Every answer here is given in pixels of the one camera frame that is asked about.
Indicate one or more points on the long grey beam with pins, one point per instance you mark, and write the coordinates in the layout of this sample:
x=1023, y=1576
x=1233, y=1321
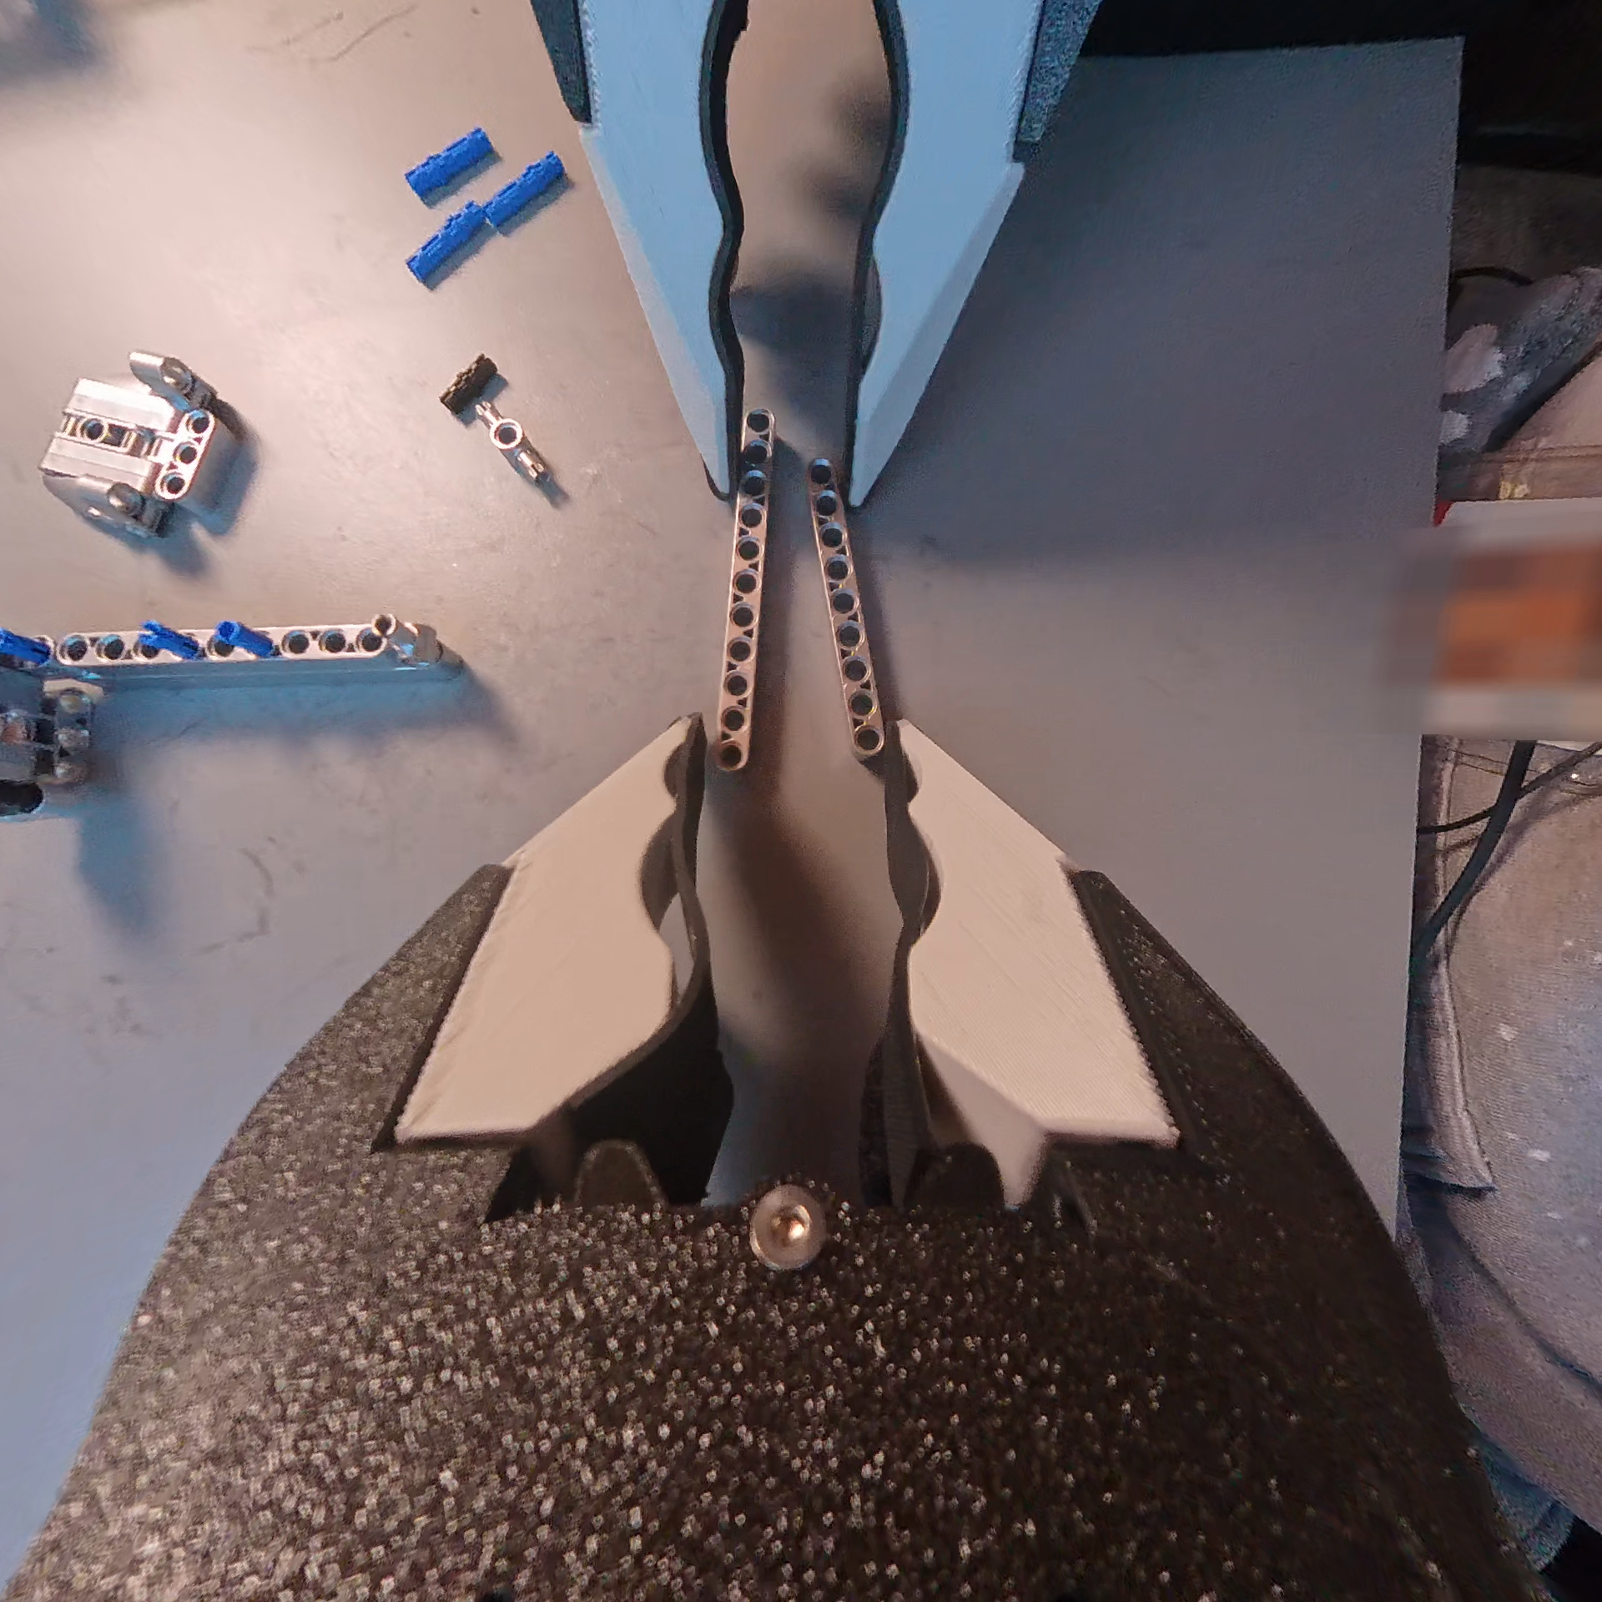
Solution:
x=313, y=674

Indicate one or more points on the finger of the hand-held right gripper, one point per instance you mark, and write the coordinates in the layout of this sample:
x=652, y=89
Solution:
x=652, y=151
x=964, y=151

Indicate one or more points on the pale patterned cloth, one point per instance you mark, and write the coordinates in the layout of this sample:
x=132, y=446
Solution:
x=1527, y=1128

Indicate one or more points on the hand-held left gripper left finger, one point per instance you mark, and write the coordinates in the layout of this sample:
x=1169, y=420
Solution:
x=565, y=989

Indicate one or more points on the small black pin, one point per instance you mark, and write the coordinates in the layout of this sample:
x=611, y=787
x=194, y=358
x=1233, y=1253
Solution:
x=471, y=383

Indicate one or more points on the silver engine block piece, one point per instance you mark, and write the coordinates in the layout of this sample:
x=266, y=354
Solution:
x=126, y=446
x=38, y=746

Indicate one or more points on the person's black clothing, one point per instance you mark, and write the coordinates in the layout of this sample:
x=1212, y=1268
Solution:
x=1252, y=17

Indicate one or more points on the short grey building beam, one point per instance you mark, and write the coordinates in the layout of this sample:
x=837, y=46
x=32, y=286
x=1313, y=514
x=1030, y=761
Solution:
x=843, y=588

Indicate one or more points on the small grey pin connector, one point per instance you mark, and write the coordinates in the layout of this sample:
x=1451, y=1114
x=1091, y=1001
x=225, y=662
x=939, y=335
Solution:
x=516, y=442

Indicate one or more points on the long blue pin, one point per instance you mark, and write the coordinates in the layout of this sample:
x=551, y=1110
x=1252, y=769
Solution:
x=528, y=190
x=448, y=241
x=448, y=167

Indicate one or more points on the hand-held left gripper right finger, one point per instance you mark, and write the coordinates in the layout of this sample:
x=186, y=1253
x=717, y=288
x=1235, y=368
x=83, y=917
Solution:
x=1040, y=1003

